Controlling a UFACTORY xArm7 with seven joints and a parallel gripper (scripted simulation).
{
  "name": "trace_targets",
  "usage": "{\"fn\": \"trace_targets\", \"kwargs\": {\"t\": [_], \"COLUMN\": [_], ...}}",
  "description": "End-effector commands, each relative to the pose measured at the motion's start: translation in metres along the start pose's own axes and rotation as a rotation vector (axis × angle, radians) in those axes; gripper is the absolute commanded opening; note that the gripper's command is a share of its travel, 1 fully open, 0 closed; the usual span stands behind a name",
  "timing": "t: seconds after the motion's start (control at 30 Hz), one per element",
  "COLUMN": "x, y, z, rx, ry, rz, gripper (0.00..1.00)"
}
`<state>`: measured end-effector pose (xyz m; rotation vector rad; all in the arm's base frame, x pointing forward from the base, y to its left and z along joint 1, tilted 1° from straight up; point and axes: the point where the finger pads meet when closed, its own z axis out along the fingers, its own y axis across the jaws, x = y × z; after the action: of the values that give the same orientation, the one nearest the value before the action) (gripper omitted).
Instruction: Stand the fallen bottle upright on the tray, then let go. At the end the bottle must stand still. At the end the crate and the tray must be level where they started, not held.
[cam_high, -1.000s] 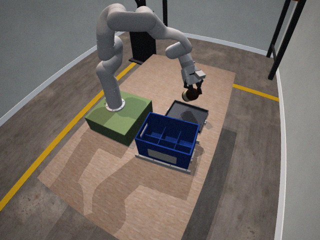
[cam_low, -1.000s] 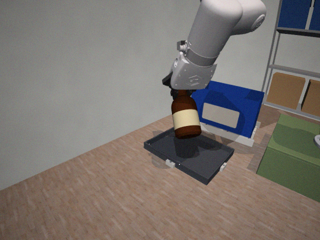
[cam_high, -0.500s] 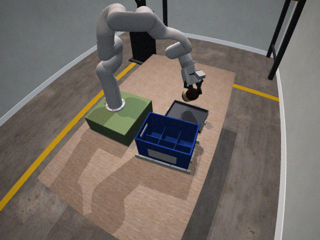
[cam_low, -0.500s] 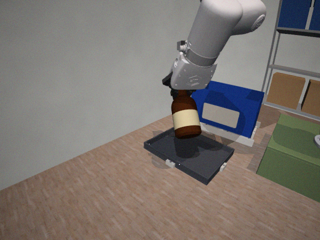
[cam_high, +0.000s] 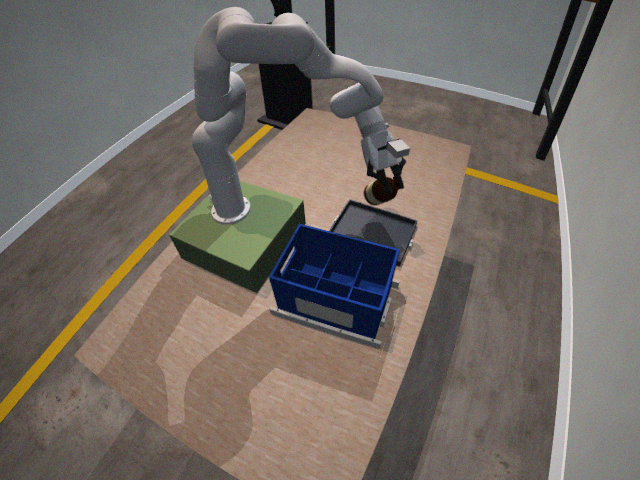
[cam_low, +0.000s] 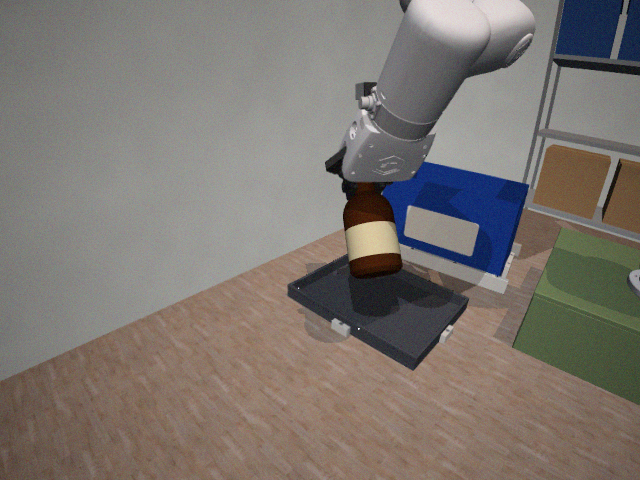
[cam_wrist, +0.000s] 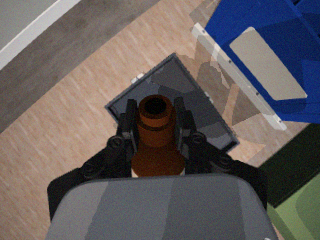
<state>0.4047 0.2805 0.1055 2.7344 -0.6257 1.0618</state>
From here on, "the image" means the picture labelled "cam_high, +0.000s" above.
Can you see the blue plastic crate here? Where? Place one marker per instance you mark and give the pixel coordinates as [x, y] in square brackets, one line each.
[326, 263]

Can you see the brown glass bottle with cream label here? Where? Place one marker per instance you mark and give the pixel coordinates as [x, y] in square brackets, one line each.
[375, 195]

